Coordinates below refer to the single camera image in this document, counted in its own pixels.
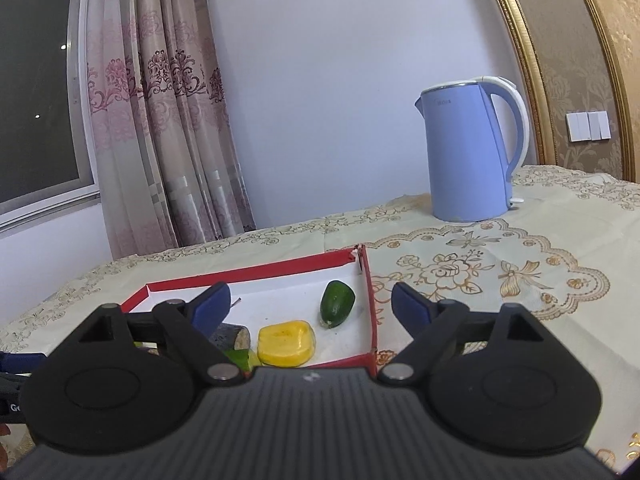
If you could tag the cut cucumber piece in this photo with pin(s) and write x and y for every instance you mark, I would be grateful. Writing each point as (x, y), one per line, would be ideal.
(242, 359)

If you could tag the gold arched wall frame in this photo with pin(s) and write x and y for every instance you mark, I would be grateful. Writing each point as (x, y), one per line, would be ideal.
(575, 35)

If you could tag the dark green cucumber end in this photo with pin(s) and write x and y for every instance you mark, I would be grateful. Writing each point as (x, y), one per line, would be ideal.
(337, 302)

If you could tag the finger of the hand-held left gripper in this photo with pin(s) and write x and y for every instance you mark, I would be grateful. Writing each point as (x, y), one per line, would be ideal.
(20, 361)

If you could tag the dark sugarcane piece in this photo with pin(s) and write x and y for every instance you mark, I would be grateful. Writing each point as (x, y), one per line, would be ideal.
(235, 336)

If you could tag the white wall switch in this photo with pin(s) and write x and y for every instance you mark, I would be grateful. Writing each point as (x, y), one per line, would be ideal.
(588, 125)

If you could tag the yellow fruit piece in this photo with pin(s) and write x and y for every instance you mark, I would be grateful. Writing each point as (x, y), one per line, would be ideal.
(286, 342)

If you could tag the cream embroidered tablecloth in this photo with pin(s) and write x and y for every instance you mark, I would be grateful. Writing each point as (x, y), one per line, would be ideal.
(550, 240)

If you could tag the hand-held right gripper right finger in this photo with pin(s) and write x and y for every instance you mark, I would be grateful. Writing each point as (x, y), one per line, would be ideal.
(407, 306)

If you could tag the blue electric kettle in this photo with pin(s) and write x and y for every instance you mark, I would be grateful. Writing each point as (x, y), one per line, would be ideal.
(467, 155)

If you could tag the red cardboard box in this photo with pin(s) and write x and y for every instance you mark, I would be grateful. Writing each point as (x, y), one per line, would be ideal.
(367, 300)

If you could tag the pink patterned curtain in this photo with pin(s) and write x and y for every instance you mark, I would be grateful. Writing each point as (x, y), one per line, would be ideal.
(160, 110)

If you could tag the window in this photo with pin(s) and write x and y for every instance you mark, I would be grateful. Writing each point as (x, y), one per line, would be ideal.
(35, 85)

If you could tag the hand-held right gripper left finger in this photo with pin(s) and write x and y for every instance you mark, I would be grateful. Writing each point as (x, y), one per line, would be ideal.
(215, 305)

